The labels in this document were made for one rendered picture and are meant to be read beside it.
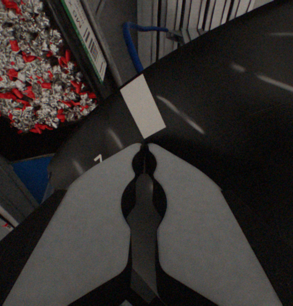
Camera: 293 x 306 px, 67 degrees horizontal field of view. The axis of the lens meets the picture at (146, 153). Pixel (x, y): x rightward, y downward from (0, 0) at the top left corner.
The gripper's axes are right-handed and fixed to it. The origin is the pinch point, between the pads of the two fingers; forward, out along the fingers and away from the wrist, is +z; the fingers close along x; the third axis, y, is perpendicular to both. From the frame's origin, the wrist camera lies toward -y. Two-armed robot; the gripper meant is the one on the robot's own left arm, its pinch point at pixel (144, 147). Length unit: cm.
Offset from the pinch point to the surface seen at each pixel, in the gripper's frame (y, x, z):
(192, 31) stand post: 1, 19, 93
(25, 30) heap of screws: -4.5, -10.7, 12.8
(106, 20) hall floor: -2, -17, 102
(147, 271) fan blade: 11.1, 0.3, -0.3
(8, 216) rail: 30.7, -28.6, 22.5
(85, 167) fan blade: 3.7, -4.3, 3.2
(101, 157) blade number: 2.4, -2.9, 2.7
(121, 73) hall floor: 21, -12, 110
